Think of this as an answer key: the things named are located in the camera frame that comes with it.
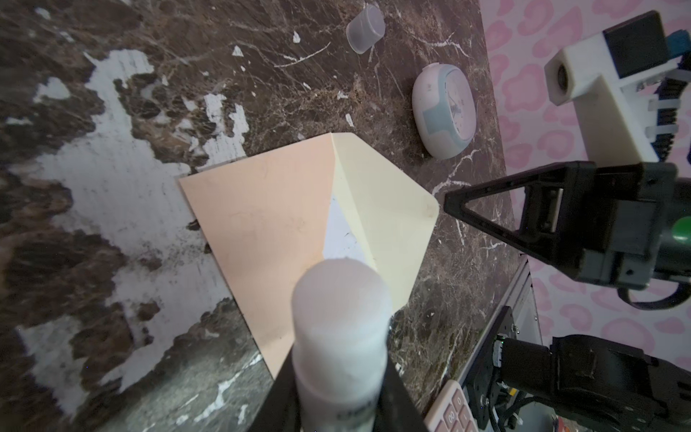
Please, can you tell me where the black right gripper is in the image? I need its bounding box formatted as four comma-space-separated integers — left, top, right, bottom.
444, 162, 680, 289

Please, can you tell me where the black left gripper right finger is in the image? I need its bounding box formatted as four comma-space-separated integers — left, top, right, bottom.
377, 361, 428, 432

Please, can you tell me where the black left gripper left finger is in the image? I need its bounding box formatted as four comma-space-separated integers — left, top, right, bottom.
248, 350, 300, 432

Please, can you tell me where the white glue stick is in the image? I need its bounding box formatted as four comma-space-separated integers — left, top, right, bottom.
291, 258, 392, 431

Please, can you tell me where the white letter paper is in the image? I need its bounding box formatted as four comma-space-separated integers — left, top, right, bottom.
322, 195, 376, 269

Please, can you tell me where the peach pink envelope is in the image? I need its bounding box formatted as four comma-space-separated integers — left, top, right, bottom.
180, 132, 439, 375

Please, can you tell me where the small transparent glue cap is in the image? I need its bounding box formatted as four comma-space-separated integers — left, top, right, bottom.
345, 4, 386, 54

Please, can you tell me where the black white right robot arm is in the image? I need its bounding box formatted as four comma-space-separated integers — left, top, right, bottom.
444, 161, 690, 431

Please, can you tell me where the pink white calculator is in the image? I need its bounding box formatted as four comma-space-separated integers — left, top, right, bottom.
424, 380, 479, 432

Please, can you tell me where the small white alarm clock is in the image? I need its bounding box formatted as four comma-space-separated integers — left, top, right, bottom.
412, 63, 477, 160

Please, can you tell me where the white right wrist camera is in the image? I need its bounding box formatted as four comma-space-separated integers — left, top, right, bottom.
545, 11, 690, 167

